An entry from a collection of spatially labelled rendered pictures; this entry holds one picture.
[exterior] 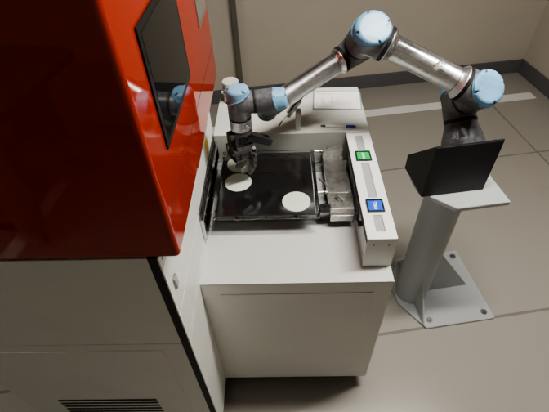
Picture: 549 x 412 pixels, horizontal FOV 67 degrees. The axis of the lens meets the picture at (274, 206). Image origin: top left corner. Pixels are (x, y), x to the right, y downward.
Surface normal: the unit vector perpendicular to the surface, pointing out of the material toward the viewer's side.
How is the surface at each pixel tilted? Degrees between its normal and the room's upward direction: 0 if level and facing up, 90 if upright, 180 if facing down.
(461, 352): 0
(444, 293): 0
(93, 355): 90
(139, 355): 90
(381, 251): 90
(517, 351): 0
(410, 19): 90
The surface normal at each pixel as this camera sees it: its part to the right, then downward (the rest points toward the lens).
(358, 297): 0.00, 0.71
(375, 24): -0.04, -0.05
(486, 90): 0.19, 0.07
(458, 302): -0.04, -0.70
